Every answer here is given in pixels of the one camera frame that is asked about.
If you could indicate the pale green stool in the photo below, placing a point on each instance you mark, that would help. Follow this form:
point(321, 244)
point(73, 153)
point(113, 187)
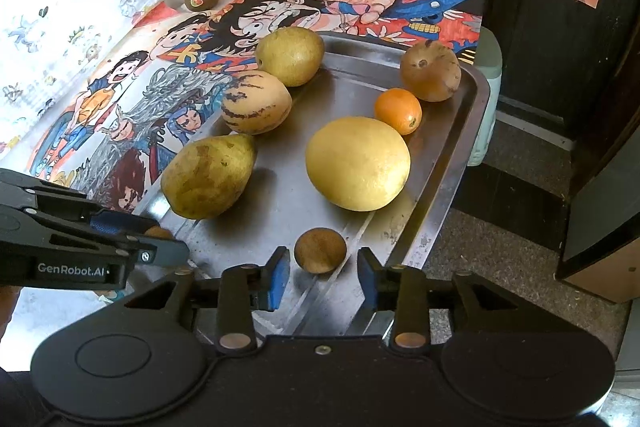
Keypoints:
point(487, 107)

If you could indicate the spotted yellow-green pear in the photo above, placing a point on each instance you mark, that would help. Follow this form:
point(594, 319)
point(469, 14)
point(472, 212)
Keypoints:
point(207, 179)

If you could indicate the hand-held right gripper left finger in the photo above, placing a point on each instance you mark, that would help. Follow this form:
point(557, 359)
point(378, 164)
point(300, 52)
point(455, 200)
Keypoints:
point(277, 279)

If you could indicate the orange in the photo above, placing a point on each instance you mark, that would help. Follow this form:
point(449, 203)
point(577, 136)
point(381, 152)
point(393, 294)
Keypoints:
point(398, 111)

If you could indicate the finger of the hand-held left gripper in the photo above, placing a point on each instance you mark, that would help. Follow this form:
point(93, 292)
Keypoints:
point(115, 221)
point(160, 253)

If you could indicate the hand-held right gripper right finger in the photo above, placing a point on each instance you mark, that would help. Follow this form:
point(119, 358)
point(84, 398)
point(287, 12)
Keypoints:
point(369, 279)

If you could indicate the striped pepino melon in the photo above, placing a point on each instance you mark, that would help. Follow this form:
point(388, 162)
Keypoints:
point(257, 104)

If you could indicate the tiny brown fruit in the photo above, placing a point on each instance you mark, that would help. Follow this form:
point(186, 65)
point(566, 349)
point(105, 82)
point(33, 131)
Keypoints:
point(159, 233)

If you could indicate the brownish yellow apple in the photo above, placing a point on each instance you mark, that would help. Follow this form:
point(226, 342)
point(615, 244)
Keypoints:
point(431, 72)

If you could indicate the black door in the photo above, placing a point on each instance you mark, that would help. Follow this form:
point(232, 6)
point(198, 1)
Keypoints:
point(550, 82)

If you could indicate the colourful cartoon table mat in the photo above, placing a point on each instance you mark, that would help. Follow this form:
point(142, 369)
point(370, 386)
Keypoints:
point(250, 12)

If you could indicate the large smooth yellow grapefruit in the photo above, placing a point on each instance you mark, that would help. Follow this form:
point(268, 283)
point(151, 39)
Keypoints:
point(357, 164)

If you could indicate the speckled yellow round fruit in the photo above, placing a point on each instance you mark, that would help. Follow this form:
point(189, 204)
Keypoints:
point(292, 57)

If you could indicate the white cartoon printed cloth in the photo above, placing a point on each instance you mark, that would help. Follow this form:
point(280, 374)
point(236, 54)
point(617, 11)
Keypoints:
point(50, 7)

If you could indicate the metal tray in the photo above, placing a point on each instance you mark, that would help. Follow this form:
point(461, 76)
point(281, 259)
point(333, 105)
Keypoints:
point(325, 102)

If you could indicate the small round brown fruit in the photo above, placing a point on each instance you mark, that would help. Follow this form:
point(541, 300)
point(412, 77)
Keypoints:
point(320, 251)

